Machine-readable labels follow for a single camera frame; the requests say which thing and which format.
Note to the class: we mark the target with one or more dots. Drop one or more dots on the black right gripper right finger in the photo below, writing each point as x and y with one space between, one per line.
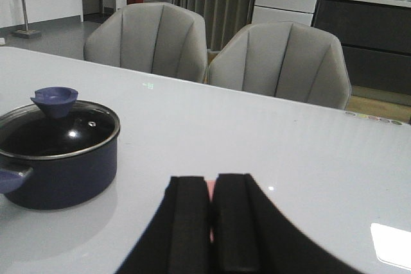
251 235

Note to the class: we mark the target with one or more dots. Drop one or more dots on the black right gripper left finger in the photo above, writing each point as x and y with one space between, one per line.
177 239

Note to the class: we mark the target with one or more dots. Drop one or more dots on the pink bowl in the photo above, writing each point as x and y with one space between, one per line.
210 188

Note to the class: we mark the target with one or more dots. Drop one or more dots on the dark blue saucepan purple handle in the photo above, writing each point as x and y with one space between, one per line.
58 183

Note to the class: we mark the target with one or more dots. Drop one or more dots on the glass lid with purple knob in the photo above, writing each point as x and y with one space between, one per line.
57 125

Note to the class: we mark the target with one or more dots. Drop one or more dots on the right grey upholstered chair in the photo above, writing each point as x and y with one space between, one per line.
284 60

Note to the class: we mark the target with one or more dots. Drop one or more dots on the grey upholstered chair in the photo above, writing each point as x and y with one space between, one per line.
284 60
156 38

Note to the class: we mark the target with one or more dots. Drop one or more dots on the left grey upholstered chair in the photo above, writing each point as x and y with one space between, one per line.
156 38

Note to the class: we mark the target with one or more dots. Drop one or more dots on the dark grey counter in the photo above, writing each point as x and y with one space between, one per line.
375 39

